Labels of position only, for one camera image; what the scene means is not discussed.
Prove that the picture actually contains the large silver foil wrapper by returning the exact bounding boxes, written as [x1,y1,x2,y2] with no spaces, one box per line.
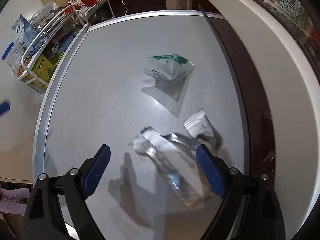
[129,126,213,208]

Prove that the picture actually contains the clear jar blue lid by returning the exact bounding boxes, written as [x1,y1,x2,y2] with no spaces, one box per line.
[1,42,27,80]

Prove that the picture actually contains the blue patterned bowl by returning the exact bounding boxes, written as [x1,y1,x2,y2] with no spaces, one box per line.
[272,0,296,12]

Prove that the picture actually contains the green white plastic wrapper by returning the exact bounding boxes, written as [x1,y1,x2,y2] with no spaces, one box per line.
[141,53,196,103]

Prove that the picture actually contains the white rolling wire cart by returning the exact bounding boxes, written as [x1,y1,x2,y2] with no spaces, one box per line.
[19,0,109,95]

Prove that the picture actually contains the blue white coffee bag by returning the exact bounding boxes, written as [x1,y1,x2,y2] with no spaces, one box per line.
[12,14,40,53]

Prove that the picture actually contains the yellow green tea boxes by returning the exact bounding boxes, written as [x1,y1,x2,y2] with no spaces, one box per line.
[32,52,64,83]

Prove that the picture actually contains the small silver foil wrapper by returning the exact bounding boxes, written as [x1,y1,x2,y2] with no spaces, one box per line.
[183,109,223,155]

